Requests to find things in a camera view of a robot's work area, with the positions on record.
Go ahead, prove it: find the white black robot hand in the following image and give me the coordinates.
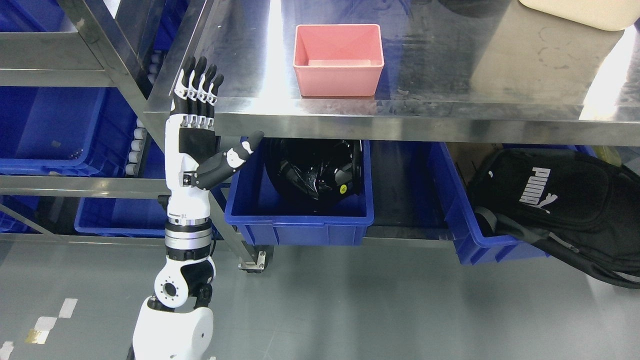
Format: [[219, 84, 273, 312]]
[[165, 55, 265, 219]]

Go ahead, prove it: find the pink plastic storage box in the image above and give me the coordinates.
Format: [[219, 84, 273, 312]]
[[292, 23, 386, 98]]

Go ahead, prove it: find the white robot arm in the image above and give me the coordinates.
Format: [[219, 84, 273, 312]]
[[126, 56, 265, 360]]

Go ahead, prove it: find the stainless steel shelf rack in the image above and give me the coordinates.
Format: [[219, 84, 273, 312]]
[[1, 0, 215, 245]]

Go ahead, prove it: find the blue bin lower shelf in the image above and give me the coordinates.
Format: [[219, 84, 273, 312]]
[[74, 197, 167, 239]]

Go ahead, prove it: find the blue bin shelf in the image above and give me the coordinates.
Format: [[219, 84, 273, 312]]
[[74, 197, 167, 239], [0, 86, 137, 177]]

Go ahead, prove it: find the blue bin upper shelf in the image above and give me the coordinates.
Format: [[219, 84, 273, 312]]
[[0, 86, 137, 177]]

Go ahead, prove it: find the black helmet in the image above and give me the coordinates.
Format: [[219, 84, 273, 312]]
[[263, 137, 364, 207]]

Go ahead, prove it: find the blue bin under table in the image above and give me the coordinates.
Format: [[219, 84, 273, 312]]
[[224, 137, 375, 246]]

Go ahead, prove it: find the stainless steel work table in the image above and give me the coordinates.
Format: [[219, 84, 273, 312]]
[[144, 0, 640, 273]]

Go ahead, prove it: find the blue bin with bag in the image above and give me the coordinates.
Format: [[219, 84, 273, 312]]
[[427, 142, 597, 265]]

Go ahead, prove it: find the black Puma bag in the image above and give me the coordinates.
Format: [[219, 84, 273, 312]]
[[468, 148, 640, 290]]

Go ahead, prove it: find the beige tray on table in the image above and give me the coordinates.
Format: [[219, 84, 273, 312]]
[[521, 0, 640, 32]]

